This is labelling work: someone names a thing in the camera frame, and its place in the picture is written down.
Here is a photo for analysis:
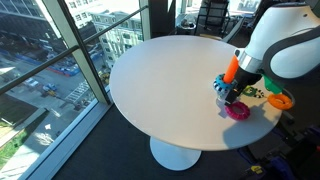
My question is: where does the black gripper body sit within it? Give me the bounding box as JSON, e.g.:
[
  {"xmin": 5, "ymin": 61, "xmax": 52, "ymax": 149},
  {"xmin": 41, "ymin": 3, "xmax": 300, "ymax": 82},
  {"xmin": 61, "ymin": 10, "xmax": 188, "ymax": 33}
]
[{"xmin": 231, "ymin": 67, "xmax": 263, "ymax": 98}]

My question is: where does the blue toy ring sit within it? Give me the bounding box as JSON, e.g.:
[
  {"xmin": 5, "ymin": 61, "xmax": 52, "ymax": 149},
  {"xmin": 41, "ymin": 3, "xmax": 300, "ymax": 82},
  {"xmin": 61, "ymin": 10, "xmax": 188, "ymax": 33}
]
[{"xmin": 213, "ymin": 73, "xmax": 236, "ymax": 94}]

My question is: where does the black background chair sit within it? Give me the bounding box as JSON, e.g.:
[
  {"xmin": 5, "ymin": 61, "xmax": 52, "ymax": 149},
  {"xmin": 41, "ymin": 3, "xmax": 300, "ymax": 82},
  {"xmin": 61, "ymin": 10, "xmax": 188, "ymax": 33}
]
[{"xmin": 194, "ymin": 0, "xmax": 231, "ymax": 38}]

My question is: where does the yellow black small tool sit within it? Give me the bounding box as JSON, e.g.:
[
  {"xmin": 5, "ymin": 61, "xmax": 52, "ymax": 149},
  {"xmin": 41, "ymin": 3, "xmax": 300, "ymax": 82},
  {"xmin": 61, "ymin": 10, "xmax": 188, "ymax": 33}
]
[{"xmin": 249, "ymin": 164, "xmax": 264, "ymax": 175}]

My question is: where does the purple clamp tool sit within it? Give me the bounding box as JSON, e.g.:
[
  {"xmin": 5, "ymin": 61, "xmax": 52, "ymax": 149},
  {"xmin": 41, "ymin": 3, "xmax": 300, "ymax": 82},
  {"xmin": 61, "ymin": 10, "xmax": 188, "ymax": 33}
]
[{"xmin": 269, "ymin": 155, "xmax": 298, "ymax": 180}]

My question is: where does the dark window handrail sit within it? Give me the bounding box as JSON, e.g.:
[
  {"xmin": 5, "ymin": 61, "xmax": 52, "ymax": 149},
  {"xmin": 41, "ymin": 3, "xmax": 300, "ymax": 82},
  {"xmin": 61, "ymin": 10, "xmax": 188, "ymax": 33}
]
[{"xmin": 0, "ymin": 4, "xmax": 149, "ymax": 96}]

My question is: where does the dark green toy ring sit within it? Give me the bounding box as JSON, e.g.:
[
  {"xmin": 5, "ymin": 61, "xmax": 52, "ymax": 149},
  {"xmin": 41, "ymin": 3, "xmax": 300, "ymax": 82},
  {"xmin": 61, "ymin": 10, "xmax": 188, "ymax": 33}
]
[{"xmin": 242, "ymin": 85, "xmax": 258, "ymax": 98}]

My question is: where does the pink toy ring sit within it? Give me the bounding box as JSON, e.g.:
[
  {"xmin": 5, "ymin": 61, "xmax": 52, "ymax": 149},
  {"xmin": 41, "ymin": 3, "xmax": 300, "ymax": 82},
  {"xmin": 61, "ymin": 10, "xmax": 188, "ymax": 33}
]
[{"xmin": 224, "ymin": 101, "xmax": 251, "ymax": 122}]

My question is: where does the orange post with striped base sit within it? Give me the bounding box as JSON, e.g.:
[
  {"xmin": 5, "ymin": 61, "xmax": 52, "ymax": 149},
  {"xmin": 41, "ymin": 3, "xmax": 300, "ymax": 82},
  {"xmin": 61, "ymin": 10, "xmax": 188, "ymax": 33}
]
[{"xmin": 213, "ymin": 54, "xmax": 241, "ymax": 101}]

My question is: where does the small black-white striped ring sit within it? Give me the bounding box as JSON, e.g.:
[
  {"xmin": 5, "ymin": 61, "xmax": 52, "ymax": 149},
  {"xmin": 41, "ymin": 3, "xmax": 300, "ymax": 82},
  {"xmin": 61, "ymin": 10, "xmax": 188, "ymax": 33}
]
[{"xmin": 253, "ymin": 88, "xmax": 265, "ymax": 100}]

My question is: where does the orange toy ring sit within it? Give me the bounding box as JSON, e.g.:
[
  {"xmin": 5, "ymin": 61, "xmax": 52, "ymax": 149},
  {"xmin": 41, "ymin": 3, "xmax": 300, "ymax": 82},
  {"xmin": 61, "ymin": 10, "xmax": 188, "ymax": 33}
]
[{"xmin": 267, "ymin": 93, "xmax": 294, "ymax": 111}]

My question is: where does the white table pedestal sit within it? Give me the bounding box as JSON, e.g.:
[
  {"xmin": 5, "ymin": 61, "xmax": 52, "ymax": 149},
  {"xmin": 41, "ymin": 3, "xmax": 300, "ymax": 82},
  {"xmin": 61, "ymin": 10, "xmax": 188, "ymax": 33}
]
[{"xmin": 149, "ymin": 136, "xmax": 203, "ymax": 172}]

